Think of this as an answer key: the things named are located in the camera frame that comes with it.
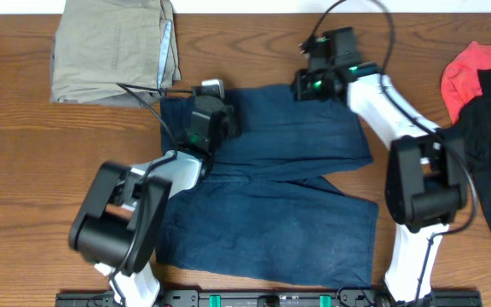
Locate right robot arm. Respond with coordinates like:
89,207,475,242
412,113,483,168
292,62,476,306

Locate black cable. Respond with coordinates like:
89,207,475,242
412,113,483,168
309,0,480,299
108,82,199,299

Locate red garment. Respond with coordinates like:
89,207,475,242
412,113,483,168
441,41,491,124

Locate left black cable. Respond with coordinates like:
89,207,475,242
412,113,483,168
108,82,199,299

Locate right black cable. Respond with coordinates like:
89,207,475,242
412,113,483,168
309,0,480,299

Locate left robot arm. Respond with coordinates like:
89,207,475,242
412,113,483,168
56,96,240,306

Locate folded khaki trousers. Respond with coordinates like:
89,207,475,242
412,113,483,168
49,0,182,107

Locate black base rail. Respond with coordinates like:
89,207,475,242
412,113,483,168
55,287,483,307

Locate dark blue denim shorts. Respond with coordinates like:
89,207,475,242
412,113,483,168
156,84,378,288

